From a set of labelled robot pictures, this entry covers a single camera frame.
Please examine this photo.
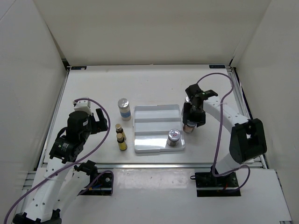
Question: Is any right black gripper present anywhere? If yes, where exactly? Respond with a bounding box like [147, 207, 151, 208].
[183, 102, 206, 127]

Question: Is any spice jar white lid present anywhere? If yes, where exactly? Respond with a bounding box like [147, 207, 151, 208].
[183, 124, 196, 133]
[167, 129, 181, 147]

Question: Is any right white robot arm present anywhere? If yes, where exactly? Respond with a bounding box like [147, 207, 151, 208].
[182, 84, 267, 187]

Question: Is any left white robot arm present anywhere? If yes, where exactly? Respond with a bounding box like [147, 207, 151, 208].
[13, 106, 111, 224]

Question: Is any small yellow bottle rear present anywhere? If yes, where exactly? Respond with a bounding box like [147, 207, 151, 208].
[115, 124, 126, 140]

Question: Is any small yellow bottle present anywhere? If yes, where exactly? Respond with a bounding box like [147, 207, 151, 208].
[116, 133, 128, 151]
[115, 124, 126, 140]

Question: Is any tall jar left blue label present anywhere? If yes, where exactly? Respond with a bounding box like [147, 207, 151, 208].
[118, 98, 131, 121]

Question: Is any small yellow bottle front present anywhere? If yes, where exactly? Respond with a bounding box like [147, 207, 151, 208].
[116, 133, 128, 151]

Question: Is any white divided organizer tray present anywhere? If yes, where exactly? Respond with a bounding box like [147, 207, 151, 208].
[133, 105, 185, 154]

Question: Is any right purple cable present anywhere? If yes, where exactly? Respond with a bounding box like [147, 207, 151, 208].
[196, 72, 251, 192]

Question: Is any front aluminium rail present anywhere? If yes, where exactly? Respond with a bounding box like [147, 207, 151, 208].
[96, 163, 212, 169]

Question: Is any aluminium rail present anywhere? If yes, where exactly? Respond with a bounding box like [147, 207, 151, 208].
[226, 66, 268, 169]
[34, 67, 71, 171]
[96, 163, 212, 169]

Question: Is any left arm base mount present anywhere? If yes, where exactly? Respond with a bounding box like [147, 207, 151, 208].
[76, 160, 114, 196]

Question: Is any left aluminium rail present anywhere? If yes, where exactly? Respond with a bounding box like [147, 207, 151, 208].
[34, 67, 71, 171]

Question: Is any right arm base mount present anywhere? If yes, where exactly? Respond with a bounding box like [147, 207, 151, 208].
[190, 172, 241, 197]

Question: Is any right aluminium rail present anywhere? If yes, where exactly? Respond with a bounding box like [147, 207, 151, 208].
[226, 66, 268, 169]

